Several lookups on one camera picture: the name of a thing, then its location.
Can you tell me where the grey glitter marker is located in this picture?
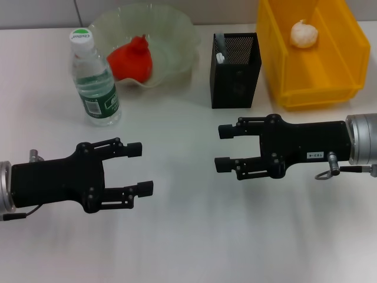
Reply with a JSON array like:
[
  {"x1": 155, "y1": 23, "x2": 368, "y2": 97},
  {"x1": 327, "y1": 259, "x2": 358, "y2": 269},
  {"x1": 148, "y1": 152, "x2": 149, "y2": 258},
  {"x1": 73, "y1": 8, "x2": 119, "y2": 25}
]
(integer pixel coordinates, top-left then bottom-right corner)
[{"x1": 216, "y1": 33, "x2": 228, "y2": 57}]

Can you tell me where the left gripper cable with connector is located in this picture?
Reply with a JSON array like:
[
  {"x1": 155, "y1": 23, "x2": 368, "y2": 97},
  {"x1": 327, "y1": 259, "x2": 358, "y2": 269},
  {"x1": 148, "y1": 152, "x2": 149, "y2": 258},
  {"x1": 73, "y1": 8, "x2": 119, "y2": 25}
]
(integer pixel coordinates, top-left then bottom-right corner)
[{"x1": 0, "y1": 149, "x2": 45, "y2": 222}]

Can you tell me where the gripper cable with connector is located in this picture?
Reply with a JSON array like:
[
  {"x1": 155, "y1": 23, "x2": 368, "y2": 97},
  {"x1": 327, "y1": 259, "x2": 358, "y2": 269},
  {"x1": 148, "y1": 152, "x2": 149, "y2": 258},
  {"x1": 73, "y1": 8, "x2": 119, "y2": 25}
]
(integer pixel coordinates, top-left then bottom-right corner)
[
  {"x1": 314, "y1": 151, "x2": 377, "y2": 181},
  {"x1": 0, "y1": 149, "x2": 45, "y2": 222}
]

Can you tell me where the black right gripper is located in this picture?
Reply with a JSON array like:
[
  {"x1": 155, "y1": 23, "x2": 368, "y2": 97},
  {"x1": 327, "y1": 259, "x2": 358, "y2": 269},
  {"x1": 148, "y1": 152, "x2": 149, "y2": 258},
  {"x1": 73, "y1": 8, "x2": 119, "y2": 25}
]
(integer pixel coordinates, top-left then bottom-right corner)
[{"x1": 214, "y1": 114, "x2": 354, "y2": 182}]

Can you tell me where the right gripper cable with connector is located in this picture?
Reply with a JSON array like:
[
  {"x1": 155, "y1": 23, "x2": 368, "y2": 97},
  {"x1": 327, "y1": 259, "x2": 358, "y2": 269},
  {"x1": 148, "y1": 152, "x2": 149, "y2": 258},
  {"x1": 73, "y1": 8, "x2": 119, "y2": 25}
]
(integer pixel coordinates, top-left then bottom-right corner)
[{"x1": 314, "y1": 151, "x2": 377, "y2": 181}]

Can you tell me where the yellow plastic bin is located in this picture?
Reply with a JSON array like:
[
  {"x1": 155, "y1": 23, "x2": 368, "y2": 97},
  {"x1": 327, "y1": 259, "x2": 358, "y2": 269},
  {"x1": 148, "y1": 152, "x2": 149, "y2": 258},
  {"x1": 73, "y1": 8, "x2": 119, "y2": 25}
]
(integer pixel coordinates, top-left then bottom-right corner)
[{"x1": 255, "y1": 0, "x2": 371, "y2": 112}]

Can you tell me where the white garlic bulb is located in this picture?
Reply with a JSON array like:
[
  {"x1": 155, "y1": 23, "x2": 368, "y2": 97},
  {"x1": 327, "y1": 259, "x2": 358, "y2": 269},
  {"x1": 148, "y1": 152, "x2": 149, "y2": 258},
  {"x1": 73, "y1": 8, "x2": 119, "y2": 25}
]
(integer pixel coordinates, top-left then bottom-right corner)
[{"x1": 290, "y1": 19, "x2": 320, "y2": 49}]

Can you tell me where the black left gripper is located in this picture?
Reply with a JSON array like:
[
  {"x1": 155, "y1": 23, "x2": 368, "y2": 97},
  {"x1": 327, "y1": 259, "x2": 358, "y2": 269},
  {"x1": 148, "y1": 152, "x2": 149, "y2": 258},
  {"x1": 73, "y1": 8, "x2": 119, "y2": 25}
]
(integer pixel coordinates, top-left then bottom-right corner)
[{"x1": 11, "y1": 137, "x2": 155, "y2": 214}]

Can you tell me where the black mesh pen holder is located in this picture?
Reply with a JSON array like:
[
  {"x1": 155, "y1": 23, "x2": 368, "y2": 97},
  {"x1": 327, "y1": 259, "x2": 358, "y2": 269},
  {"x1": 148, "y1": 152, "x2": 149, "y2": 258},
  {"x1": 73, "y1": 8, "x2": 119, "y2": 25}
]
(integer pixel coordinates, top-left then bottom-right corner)
[{"x1": 210, "y1": 32, "x2": 262, "y2": 110}]

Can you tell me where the red-orange plush orange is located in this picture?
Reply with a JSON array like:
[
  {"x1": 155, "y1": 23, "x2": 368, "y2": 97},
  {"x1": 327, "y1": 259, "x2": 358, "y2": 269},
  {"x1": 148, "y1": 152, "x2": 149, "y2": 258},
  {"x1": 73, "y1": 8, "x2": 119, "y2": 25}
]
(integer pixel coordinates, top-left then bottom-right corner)
[{"x1": 106, "y1": 34, "x2": 154, "y2": 83}]

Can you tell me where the clear green-label water bottle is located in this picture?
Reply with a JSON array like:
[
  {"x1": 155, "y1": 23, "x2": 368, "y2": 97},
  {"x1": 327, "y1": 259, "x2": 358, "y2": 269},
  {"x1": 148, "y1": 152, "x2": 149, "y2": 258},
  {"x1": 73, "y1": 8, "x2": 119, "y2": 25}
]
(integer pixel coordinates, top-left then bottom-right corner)
[{"x1": 68, "y1": 28, "x2": 123, "y2": 128}]

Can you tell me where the translucent green fruit bowl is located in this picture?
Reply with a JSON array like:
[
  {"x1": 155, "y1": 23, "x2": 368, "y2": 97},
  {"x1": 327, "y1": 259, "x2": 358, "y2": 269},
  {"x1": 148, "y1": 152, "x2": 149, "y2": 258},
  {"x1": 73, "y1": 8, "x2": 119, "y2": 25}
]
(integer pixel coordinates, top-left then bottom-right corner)
[{"x1": 88, "y1": 2, "x2": 203, "y2": 89}]

